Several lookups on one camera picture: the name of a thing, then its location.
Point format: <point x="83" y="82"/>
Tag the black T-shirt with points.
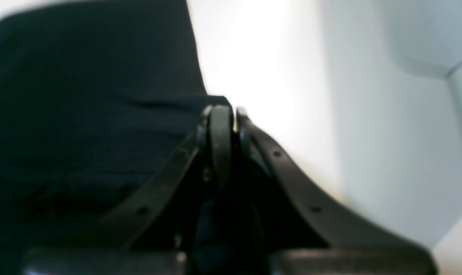
<point x="94" y="97"/>

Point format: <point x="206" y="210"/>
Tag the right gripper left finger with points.
<point x="153" y="231"/>

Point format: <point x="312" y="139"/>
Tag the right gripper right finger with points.
<point x="308" y="231"/>

